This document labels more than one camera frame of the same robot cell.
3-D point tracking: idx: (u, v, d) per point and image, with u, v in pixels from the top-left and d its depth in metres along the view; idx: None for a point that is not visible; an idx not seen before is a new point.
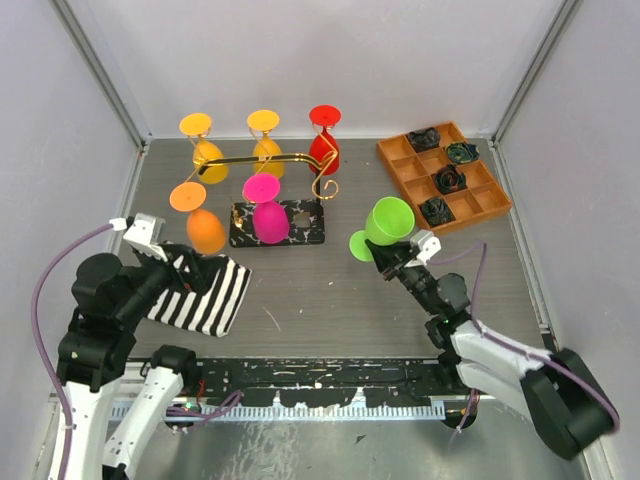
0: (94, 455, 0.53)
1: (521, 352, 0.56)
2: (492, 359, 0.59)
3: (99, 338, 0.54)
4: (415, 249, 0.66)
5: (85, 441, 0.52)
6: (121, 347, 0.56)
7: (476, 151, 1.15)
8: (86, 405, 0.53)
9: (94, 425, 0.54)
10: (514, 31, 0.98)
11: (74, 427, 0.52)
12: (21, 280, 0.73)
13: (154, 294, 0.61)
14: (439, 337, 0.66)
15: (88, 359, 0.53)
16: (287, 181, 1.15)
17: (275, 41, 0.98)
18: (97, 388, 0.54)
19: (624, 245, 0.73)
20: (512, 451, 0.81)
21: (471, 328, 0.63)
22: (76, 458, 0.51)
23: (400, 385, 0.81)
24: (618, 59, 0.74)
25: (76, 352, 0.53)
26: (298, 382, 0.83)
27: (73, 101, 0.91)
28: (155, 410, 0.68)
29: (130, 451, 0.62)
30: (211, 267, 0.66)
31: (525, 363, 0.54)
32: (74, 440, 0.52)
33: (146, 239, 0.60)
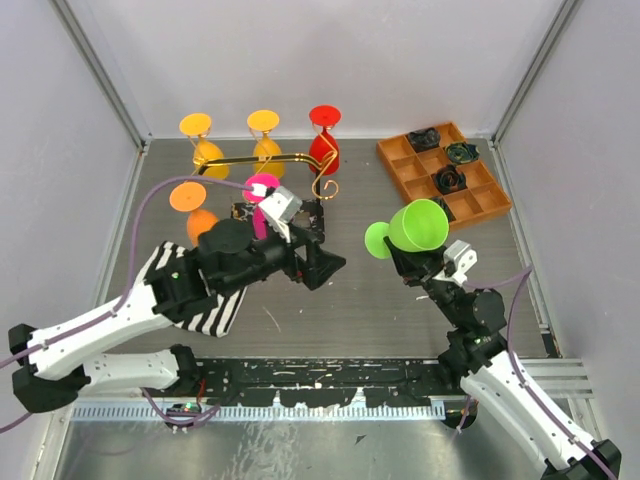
0: (91, 348, 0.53)
1: (566, 432, 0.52)
2: (522, 411, 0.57)
3: (193, 284, 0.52)
4: (449, 268, 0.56)
5: (100, 335, 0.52)
6: (196, 305, 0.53)
7: (476, 151, 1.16)
8: (136, 313, 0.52)
9: (123, 331, 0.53)
10: (514, 31, 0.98)
11: (112, 315, 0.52)
12: (22, 281, 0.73)
13: (265, 271, 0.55)
14: (462, 354, 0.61)
15: (174, 290, 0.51)
16: (288, 181, 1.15)
17: (274, 41, 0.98)
18: (154, 312, 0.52)
19: (624, 244, 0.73)
20: (512, 451, 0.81)
21: (507, 359, 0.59)
22: (81, 336, 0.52)
23: (400, 385, 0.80)
24: (619, 59, 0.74)
25: (177, 274, 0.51)
26: (298, 382, 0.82)
27: (73, 102, 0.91)
28: (140, 378, 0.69)
29: (100, 379, 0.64)
30: (329, 264, 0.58)
31: (568, 446, 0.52)
32: (101, 322, 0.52)
33: (278, 214, 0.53)
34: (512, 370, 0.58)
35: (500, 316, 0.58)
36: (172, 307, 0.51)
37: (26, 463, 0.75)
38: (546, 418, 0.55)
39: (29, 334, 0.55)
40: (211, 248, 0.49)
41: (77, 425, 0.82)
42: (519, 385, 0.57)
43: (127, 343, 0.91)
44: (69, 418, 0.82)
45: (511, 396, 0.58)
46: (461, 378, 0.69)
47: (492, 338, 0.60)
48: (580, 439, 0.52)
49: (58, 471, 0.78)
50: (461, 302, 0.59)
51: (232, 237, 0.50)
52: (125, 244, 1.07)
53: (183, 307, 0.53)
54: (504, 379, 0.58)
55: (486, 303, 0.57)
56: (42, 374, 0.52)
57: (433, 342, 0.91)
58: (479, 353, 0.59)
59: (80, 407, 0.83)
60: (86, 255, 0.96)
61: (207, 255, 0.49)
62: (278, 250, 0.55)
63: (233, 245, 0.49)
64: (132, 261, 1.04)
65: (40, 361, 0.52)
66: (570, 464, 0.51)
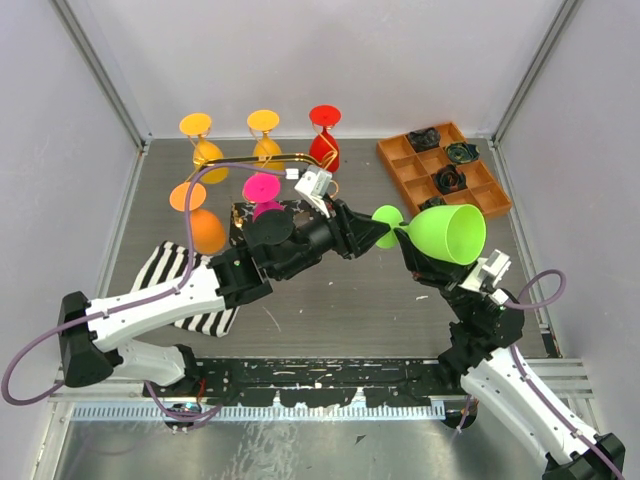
0: (148, 323, 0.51)
1: (568, 426, 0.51)
2: (523, 405, 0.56)
3: (248, 273, 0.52)
4: (491, 286, 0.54)
5: (164, 310, 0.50)
6: (253, 293, 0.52)
7: (476, 151, 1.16)
8: (199, 292, 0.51)
9: (184, 309, 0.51)
10: (514, 31, 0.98)
11: (176, 292, 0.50)
12: (21, 282, 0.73)
13: (315, 254, 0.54)
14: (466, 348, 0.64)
15: (228, 278, 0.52)
16: (288, 181, 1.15)
17: (274, 41, 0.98)
18: (218, 293, 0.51)
19: (624, 245, 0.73)
20: (513, 452, 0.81)
21: (511, 357, 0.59)
22: (141, 309, 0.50)
23: (400, 385, 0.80)
24: (619, 59, 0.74)
25: (238, 261, 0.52)
26: (298, 382, 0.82)
27: (73, 102, 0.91)
28: (150, 372, 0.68)
29: (130, 361, 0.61)
30: (370, 230, 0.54)
31: (571, 441, 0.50)
32: (164, 298, 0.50)
33: (311, 190, 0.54)
34: (513, 364, 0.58)
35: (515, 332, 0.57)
36: (232, 292, 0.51)
37: (26, 463, 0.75)
38: (548, 412, 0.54)
39: (83, 301, 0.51)
40: (256, 239, 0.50)
41: (78, 425, 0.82)
42: (521, 379, 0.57)
43: None
44: (69, 418, 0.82)
45: (513, 389, 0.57)
46: (461, 378, 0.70)
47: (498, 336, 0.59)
48: (583, 433, 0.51)
49: (58, 471, 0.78)
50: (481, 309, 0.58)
51: (275, 228, 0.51)
52: (124, 243, 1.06)
53: (241, 295, 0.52)
54: (505, 372, 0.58)
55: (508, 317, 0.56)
56: (99, 342, 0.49)
57: (434, 342, 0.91)
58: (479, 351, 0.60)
59: (79, 407, 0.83)
60: (86, 255, 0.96)
61: (254, 247, 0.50)
62: (325, 233, 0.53)
63: (276, 236, 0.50)
64: (132, 261, 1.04)
65: (101, 329, 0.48)
66: (571, 458, 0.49)
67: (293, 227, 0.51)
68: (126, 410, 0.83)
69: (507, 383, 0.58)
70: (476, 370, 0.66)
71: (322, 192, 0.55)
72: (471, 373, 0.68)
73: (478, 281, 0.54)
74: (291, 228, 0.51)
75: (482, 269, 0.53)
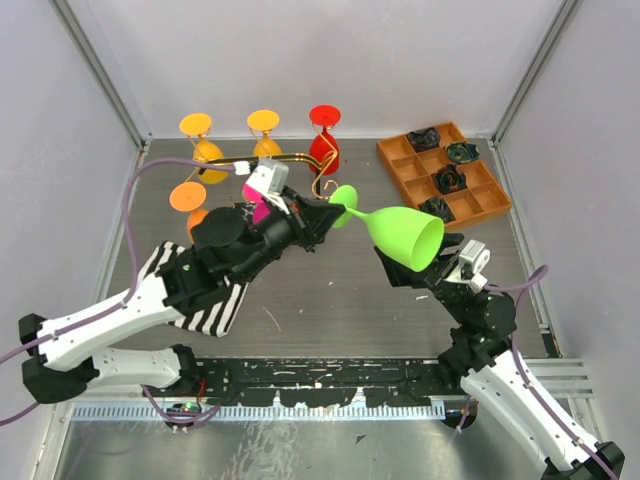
0: (101, 340, 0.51)
1: (570, 434, 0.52)
2: (525, 411, 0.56)
3: (202, 277, 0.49)
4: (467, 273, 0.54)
5: (113, 327, 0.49)
6: (210, 297, 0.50)
7: (476, 151, 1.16)
8: (146, 304, 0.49)
9: (134, 322, 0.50)
10: (514, 31, 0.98)
11: (123, 307, 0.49)
12: (22, 282, 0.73)
13: (276, 251, 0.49)
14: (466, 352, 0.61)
15: (182, 283, 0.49)
16: (288, 181, 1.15)
17: (274, 41, 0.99)
18: (166, 304, 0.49)
19: (624, 245, 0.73)
20: (512, 451, 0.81)
21: (511, 361, 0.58)
22: (91, 328, 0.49)
23: (400, 385, 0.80)
24: (619, 59, 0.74)
25: (187, 266, 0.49)
26: (298, 382, 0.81)
27: (73, 102, 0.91)
28: (143, 376, 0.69)
29: (109, 372, 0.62)
30: (325, 216, 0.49)
31: (572, 449, 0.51)
32: (112, 315, 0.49)
33: (268, 187, 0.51)
34: (516, 370, 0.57)
35: (510, 324, 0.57)
36: (182, 299, 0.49)
37: (26, 463, 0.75)
38: (550, 419, 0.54)
39: (37, 324, 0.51)
40: (204, 241, 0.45)
41: (77, 425, 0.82)
42: (524, 386, 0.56)
43: (126, 343, 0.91)
44: (69, 418, 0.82)
45: (515, 396, 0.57)
46: (462, 378, 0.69)
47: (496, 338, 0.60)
48: (584, 441, 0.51)
49: (58, 471, 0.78)
50: (472, 306, 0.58)
51: (224, 227, 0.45)
52: (125, 243, 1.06)
53: (196, 299, 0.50)
54: (508, 379, 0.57)
55: (498, 308, 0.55)
56: (52, 364, 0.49)
57: (433, 342, 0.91)
58: (483, 352, 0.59)
59: (79, 407, 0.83)
60: (85, 255, 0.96)
61: (201, 248, 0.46)
62: (282, 228, 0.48)
63: (224, 236, 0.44)
64: (131, 261, 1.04)
65: (52, 352, 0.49)
66: (573, 466, 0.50)
67: (244, 228, 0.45)
68: (126, 410, 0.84)
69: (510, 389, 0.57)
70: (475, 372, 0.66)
71: (278, 188, 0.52)
72: (471, 373, 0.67)
73: (457, 269, 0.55)
74: (242, 227, 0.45)
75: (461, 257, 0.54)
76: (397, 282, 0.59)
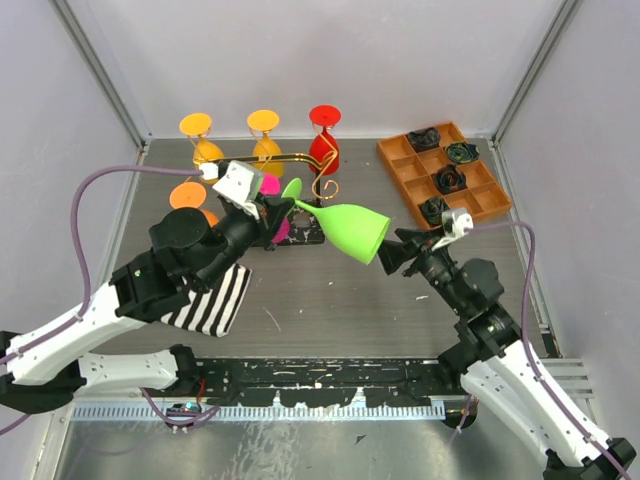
0: (65, 353, 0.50)
1: (582, 431, 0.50)
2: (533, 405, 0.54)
3: (160, 281, 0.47)
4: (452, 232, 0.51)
5: (70, 341, 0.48)
6: (163, 303, 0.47)
7: (476, 151, 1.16)
8: (100, 316, 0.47)
9: (92, 335, 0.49)
10: (514, 31, 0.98)
11: (79, 321, 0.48)
12: (22, 282, 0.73)
13: (238, 252, 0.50)
14: (473, 339, 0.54)
15: (136, 290, 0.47)
16: (287, 181, 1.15)
17: (274, 41, 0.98)
18: (118, 314, 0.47)
19: (624, 245, 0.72)
20: (512, 451, 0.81)
21: (523, 351, 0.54)
22: (50, 344, 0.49)
23: (400, 385, 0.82)
24: (619, 58, 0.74)
25: (140, 271, 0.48)
26: (298, 382, 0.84)
27: (73, 102, 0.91)
28: (138, 378, 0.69)
29: (96, 380, 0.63)
30: (281, 211, 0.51)
31: (583, 446, 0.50)
32: (69, 329, 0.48)
33: (244, 196, 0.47)
34: (527, 362, 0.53)
35: (496, 283, 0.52)
36: (133, 307, 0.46)
37: (26, 463, 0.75)
38: (561, 414, 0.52)
39: (8, 341, 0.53)
40: (162, 242, 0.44)
41: (77, 425, 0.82)
42: (535, 379, 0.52)
43: (126, 343, 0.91)
44: (70, 418, 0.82)
45: (523, 388, 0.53)
46: (461, 375, 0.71)
47: (505, 323, 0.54)
48: (596, 437, 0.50)
49: (58, 471, 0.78)
50: (458, 278, 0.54)
51: (184, 228, 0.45)
52: (124, 243, 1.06)
53: (150, 306, 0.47)
54: (518, 371, 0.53)
55: (476, 269, 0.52)
56: (22, 381, 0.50)
57: (433, 342, 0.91)
58: (492, 341, 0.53)
59: (79, 406, 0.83)
60: (86, 255, 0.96)
61: (158, 251, 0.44)
62: (245, 228, 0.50)
63: (183, 237, 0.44)
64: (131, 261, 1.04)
65: (17, 370, 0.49)
66: (583, 463, 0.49)
67: (207, 229, 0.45)
68: (126, 410, 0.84)
69: (518, 382, 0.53)
70: (477, 368, 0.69)
71: (253, 196, 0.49)
72: (471, 372, 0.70)
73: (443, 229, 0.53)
74: (204, 229, 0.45)
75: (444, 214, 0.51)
76: (392, 270, 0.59)
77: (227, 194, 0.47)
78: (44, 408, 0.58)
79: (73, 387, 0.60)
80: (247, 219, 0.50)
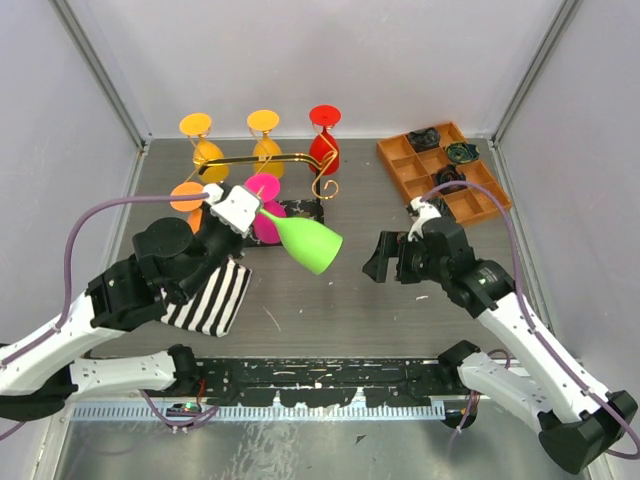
0: (46, 364, 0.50)
1: (580, 384, 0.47)
2: (529, 361, 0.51)
3: (137, 289, 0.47)
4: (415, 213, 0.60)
5: (51, 352, 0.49)
6: (138, 313, 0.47)
7: (476, 151, 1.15)
8: (77, 327, 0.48)
9: (72, 346, 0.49)
10: (514, 32, 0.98)
11: (57, 332, 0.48)
12: (21, 282, 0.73)
13: (216, 261, 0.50)
14: (463, 293, 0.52)
15: (111, 299, 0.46)
16: (287, 181, 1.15)
17: (274, 41, 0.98)
18: (94, 326, 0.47)
19: (624, 246, 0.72)
20: (512, 451, 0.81)
21: (518, 303, 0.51)
22: (31, 355, 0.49)
23: (400, 385, 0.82)
24: (619, 59, 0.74)
25: (114, 280, 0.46)
26: (298, 382, 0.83)
27: (74, 103, 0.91)
28: (133, 381, 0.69)
29: (88, 386, 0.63)
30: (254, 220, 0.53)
31: (581, 399, 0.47)
32: (49, 340, 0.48)
33: (246, 223, 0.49)
34: (520, 314, 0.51)
35: (457, 225, 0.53)
36: (108, 318, 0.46)
37: (26, 463, 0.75)
38: (557, 367, 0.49)
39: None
40: (146, 251, 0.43)
41: (77, 425, 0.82)
42: (529, 332, 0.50)
43: (126, 343, 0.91)
44: (69, 418, 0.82)
45: (518, 342, 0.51)
46: (457, 367, 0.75)
47: (498, 276, 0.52)
48: (595, 390, 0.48)
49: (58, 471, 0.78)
50: (429, 247, 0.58)
51: (168, 238, 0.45)
52: (124, 243, 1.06)
53: (125, 314, 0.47)
54: (511, 324, 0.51)
55: (435, 220, 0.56)
56: (5, 393, 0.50)
57: (432, 342, 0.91)
58: (484, 294, 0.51)
59: (79, 406, 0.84)
60: (86, 255, 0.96)
61: (141, 260, 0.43)
62: (224, 239, 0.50)
63: (169, 248, 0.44)
64: None
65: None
66: (581, 418, 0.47)
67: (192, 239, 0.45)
68: (126, 410, 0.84)
69: (511, 335, 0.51)
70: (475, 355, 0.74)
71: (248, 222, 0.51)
72: (466, 363, 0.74)
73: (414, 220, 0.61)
74: (190, 239, 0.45)
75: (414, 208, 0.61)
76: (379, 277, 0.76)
77: (231, 219, 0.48)
78: (44, 409, 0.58)
79: (64, 395, 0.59)
80: (228, 231, 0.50)
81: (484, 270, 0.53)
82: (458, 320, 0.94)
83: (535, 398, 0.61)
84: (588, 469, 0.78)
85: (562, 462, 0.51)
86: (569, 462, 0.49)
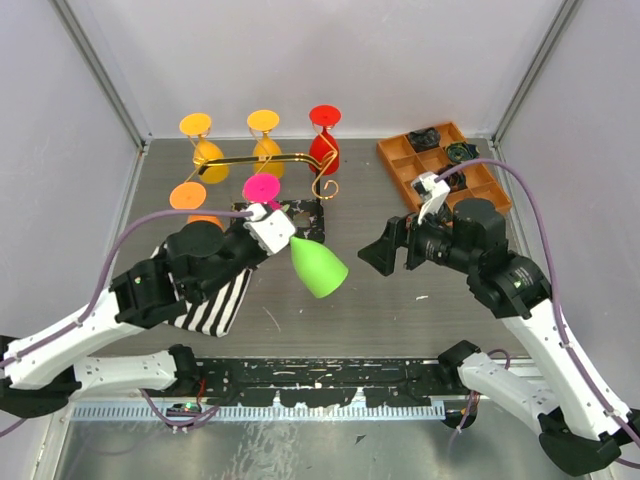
0: (61, 359, 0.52)
1: (605, 405, 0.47)
2: (553, 374, 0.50)
3: (161, 288, 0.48)
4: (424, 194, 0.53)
5: (69, 346, 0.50)
6: (161, 311, 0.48)
7: (476, 151, 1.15)
8: (99, 323, 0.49)
9: (90, 341, 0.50)
10: (514, 32, 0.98)
11: (78, 326, 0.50)
12: (22, 282, 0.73)
13: (237, 268, 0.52)
14: (493, 294, 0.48)
15: (139, 296, 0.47)
16: (288, 181, 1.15)
17: (274, 41, 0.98)
18: (118, 321, 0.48)
19: (624, 246, 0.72)
20: (512, 451, 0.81)
21: (553, 311, 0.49)
22: (49, 348, 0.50)
23: (400, 385, 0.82)
24: (619, 59, 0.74)
25: (140, 278, 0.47)
26: (298, 382, 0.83)
27: (74, 103, 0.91)
28: (135, 380, 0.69)
29: (92, 383, 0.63)
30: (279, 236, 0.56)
31: (602, 420, 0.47)
32: (68, 334, 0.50)
33: (274, 247, 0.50)
34: (553, 325, 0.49)
35: (496, 215, 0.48)
36: (133, 314, 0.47)
37: (26, 463, 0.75)
38: (584, 385, 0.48)
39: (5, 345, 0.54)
40: (180, 251, 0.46)
41: (77, 425, 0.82)
42: (560, 346, 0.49)
43: (126, 343, 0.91)
44: (69, 418, 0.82)
45: (545, 353, 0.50)
46: (458, 367, 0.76)
47: (532, 279, 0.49)
48: (617, 413, 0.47)
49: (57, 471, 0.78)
50: (456, 235, 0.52)
51: (202, 238, 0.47)
52: (124, 243, 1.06)
53: (149, 312, 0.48)
54: (543, 336, 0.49)
55: (469, 206, 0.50)
56: (18, 385, 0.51)
57: (432, 342, 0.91)
58: (517, 298, 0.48)
59: (79, 407, 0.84)
60: (86, 255, 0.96)
61: (175, 258, 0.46)
62: (249, 247, 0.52)
63: (202, 248, 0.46)
64: (131, 261, 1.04)
65: (15, 374, 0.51)
66: (599, 438, 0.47)
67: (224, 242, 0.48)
68: (126, 410, 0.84)
69: (540, 346, 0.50)
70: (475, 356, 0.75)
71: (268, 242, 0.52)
72: (466, 363, 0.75)
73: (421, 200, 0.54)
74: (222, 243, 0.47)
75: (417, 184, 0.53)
76: (388, 270, 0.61)
77: (264, 239, 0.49)
78: (44, 409, 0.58)
79: (68, 392, 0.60)
80: (253, 242, 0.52)
81: (519, 271, 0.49)
82: (458, 320, 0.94)
83: (535, 399, 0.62)
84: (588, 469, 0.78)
85: (563, 464, 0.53)
86: (569, 466, 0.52)
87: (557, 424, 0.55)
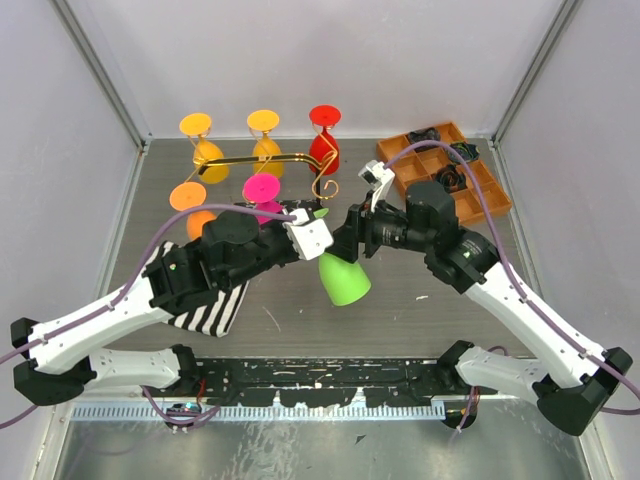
0: (89, 343, 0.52)
1: (577, 348, 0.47)
2: (523, 330, 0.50)
3: (194, 276, 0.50)
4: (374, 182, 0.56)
5: (100, 329, 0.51)
6: (195, 297, 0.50)
7: (476, 151, 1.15)
8: (134, 306, 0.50)
9: (122, 325, 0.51)
10: (515, 31, 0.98)
11: (111, 309, 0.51)
12: (22, 281, 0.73)
13: (265, 262, 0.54)
14: (449, 269, 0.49)
15: (174, 282, 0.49)
16: (288, 181, 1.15)
17: (274, 40, 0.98)
18: (153, 306, 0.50)
19: (625, 245, 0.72)
20: (512, 451, 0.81)
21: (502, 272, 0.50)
22: (79, 331, 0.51)
23: (400, 385, 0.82)
24: (620, 58, 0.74)
25: (174, 264, 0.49)
26: (298, 382, 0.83)
27: (73, 102, 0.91)
28: (146, 373, 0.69)
29: (105, 374, 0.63)
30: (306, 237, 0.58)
31: (580, 363, 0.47)
32: (100, 317, 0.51)
33: (309, 253, 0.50)
34: (510, 284, 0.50)
35: (446, 195, 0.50)
36: (168, 299, 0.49)
37: (25, 463, 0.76)
38: (553, 334, 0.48)
39: (29, 327, 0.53)
40: (218, 237, 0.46)
41: (77, 425, 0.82)
42: (520, 301, 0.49)
43: (125, 343, 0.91)
44: (69, 418, 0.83)
45: (510, 312, 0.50)
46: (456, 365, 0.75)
47: (481, 247, 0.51)
48: (592, 353, 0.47)
49: (58, 471, 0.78)
50: (410, 218, 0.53)
51: (240, 227, 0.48)
52: (124, 243, 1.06)
53: (183, 299, 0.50)
54: (502, 295, 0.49)
55: (420, 190, 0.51)
56: (43, 368, 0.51)
57: (432, 342, 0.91)
58: (471, 267, 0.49)
59: (79, 407, 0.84)
60: (86, 255, 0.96)
61: (213, 245, 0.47)
62: (280, 242, 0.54)
63: (239, 236, 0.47)
64: (131, 260, 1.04)
65: (41, 356, 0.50)
66: (583, 382, 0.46)
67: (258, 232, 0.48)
68: (126, 410, 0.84)
69: (503, 307, 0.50)
70: (471, 350, 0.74)
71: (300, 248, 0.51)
72: (461, 360, 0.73)
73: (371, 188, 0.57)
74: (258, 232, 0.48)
75: (366, 173, 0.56)
76: (355, 256, 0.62)
77: (302, 244, 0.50)
78: None
79: (83, 380, 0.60)
80: (285, 238, 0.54)
81: (468, 243, 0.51)
82: (458, 320, 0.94)
83: (528, 371, 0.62)
84: (588, 469, 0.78)
85: (565, 428, 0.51)
86: (570, 425, 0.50)
87: (551, 386, 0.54)
